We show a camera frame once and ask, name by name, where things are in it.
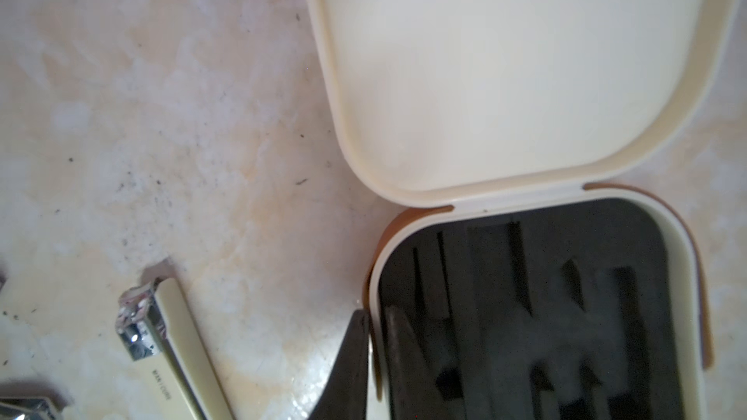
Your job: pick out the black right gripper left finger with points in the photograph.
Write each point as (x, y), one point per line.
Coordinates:
(345, 395)

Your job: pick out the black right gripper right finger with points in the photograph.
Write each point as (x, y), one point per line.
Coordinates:
(417, 356)

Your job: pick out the cream nail clipper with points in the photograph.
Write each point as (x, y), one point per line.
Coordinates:
(158, 330)

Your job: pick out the cream nail kit case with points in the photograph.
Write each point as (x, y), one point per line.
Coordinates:
(461, 109)

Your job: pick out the small silver clipper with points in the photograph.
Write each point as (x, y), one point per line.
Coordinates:
(29, 408)

